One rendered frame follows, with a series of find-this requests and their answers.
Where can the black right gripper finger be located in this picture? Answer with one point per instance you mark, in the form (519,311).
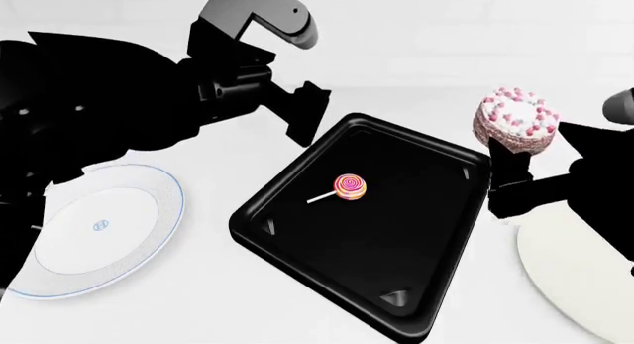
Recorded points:
(510,165)
(594,141)

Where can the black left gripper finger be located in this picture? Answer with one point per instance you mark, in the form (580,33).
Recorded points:
(303,128)
(311,98)

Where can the pink sprinkled round cake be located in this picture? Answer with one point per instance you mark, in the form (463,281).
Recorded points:
(515,113)

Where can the plain white plate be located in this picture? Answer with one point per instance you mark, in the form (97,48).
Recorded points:
(564,262)

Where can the black rectangular tray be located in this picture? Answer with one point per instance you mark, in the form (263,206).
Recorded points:
(376,247)

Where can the white plate with blue rim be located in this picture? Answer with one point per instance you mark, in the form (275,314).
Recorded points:
(104,228)

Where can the swirl lollipop with white stick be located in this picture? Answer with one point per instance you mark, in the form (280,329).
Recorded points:
(350,187)

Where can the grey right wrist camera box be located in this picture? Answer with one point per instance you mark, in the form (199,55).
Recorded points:
(620,106)

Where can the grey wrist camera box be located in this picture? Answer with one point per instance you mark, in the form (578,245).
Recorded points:
(270,13)
(620,106)

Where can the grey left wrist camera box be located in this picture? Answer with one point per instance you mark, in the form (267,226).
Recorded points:
(270,13)

